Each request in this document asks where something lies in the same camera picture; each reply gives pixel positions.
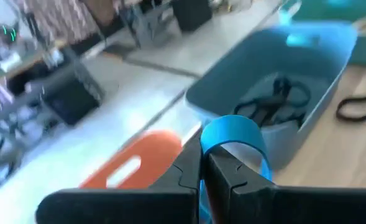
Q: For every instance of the slate grey plastic basket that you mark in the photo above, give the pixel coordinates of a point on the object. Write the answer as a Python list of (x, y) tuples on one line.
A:
[(232, 77)]

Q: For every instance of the orange plastic basket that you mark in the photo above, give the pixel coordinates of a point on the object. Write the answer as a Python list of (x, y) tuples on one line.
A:
[(158, 146)]

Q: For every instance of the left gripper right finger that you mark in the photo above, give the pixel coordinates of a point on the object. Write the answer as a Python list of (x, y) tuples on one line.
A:
[(263, 205)]

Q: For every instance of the small black rubber band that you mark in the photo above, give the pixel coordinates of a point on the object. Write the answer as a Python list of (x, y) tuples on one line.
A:
[(248, 107)]

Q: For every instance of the patterned cloth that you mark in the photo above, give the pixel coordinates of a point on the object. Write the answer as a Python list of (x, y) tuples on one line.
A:
[(61, 18)]

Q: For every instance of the small bright blue rubber band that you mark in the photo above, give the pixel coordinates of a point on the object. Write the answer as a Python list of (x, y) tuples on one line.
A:
[(232, 127)]

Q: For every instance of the black computer case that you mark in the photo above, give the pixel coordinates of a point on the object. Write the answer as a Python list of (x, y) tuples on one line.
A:
[(74, 102)]

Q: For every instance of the thin black rubber band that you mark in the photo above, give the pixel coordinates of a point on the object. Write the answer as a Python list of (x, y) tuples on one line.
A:
[(356, 118)]

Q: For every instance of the black bin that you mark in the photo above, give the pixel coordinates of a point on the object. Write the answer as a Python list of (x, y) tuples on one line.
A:
[(192, 15)]

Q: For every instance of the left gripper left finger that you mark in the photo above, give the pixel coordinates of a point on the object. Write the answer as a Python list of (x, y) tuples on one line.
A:
[(123, 205)]

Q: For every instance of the long black rubber band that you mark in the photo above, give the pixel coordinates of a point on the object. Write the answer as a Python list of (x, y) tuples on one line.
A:
[(277, 93)]

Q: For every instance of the grey metal table legs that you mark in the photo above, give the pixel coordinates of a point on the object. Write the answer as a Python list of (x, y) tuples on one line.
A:
[(148, 25)]

